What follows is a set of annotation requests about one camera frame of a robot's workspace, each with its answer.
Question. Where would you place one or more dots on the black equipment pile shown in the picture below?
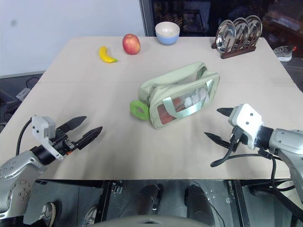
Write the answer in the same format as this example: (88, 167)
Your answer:
(14, 94)

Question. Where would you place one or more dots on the red item inside pouch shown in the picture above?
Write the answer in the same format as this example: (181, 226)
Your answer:
(165, 116)

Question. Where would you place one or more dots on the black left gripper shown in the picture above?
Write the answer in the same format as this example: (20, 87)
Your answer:
(62, 143)

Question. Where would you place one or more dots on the steel plate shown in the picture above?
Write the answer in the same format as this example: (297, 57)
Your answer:
(225, 35)
(255, 26)
(242, 29)

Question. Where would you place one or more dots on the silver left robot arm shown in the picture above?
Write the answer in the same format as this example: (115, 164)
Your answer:
(14, 175)

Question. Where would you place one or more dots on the grey sneaker with red tab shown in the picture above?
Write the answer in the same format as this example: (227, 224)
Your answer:
(284, 53)

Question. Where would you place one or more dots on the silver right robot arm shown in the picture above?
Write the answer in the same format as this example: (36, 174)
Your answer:
(288, 151)

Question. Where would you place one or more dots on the white and grey sneaker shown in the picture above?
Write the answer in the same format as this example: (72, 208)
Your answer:
(91, 215)
(49, 214)

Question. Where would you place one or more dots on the blue and white bowl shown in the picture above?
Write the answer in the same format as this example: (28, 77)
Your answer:
(167, 35)

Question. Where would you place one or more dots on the dark wooden plate rack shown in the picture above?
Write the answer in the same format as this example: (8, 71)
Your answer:
(239, 53)

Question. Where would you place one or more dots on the grey robot torso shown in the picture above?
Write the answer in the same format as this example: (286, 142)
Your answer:
(151, 221)

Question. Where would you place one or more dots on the grey window frame post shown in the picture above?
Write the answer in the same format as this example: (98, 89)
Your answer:
(145, 17)

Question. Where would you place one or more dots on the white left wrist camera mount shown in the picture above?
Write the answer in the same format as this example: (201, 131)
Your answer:
(39, 126)

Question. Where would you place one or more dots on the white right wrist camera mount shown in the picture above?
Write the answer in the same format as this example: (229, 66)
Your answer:
(248, 120)

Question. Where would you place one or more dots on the white item inside pouch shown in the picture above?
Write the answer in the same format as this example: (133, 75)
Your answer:
(196, 97)

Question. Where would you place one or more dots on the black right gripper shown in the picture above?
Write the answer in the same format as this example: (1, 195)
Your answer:
(236, 142)

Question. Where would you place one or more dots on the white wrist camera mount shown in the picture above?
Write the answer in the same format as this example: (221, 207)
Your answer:
(248, 120)
(39, 126)

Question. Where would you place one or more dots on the yellow banana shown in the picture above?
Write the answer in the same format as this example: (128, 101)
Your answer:
(105, 56)

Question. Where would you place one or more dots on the light green toiletry bag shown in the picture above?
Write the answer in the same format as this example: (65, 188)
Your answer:
(165, 94)

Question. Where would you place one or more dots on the red apple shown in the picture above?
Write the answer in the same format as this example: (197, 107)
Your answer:
(131, 44)

